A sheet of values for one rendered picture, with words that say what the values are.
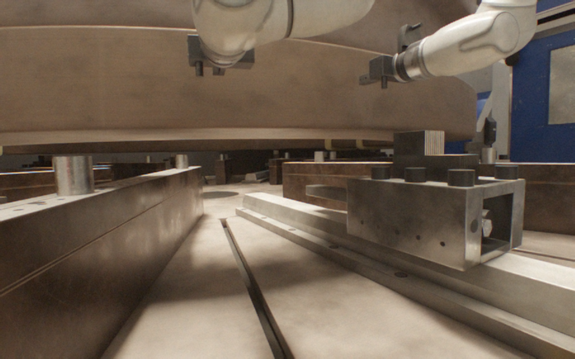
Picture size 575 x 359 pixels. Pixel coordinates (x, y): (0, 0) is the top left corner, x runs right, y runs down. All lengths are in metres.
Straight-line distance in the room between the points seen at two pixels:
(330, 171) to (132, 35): 1.75
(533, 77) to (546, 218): 3.46
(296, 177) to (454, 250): 1.81
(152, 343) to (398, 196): 0.78
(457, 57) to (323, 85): 0.43
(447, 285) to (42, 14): 1.46
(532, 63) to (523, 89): 0.35
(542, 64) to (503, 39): 4.65
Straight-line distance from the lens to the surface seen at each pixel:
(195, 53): 0.63
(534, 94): 5.27
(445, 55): 0.69
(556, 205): 2.07
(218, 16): 0.41
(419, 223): 0.91
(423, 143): 1.03
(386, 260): 1.13
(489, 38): 0.66
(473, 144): 3.08
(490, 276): 0.95
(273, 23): 0.45
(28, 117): 1.01
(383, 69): 0.78
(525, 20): 0.81
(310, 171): 2.42
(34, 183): 2.68
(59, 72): 0.98
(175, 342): 0.86
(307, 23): 0.48
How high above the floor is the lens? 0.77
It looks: 5 degrees down
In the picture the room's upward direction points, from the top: 1 degrees counter-clockwise
